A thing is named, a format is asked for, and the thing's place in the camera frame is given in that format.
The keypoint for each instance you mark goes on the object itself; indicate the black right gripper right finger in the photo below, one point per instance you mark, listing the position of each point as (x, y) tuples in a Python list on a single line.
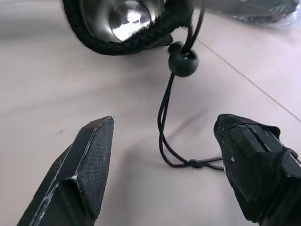
[(256, 169)]

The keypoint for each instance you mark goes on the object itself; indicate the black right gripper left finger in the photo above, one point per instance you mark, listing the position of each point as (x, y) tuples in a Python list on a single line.
[(77, 179)]

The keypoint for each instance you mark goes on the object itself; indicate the metal cup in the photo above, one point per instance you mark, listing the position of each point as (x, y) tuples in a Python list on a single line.
[(124, 18)]

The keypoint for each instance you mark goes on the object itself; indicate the clear plastic bag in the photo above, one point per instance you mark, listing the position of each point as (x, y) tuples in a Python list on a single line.
[(256, 11)]

